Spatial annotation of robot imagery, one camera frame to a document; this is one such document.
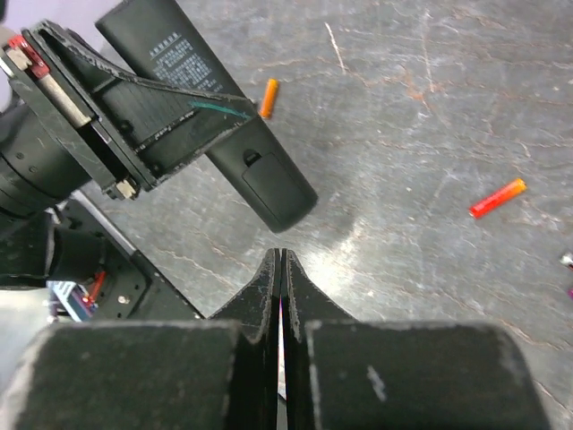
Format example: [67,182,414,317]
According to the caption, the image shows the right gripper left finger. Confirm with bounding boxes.
[13,249,280,429]

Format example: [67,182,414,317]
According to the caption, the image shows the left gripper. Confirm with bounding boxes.
[0,20,259,202]

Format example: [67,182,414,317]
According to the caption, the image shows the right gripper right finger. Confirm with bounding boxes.
[281,250,551,429]

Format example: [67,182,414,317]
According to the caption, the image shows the red orange battery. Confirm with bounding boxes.
[469,178,527,219]

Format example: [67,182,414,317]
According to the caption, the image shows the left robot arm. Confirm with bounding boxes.
[1,21,256,289]

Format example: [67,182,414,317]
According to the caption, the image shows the black white battery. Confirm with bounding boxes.
[560,252,573,270]

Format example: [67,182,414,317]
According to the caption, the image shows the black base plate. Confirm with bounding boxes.
[46,191,203,322]

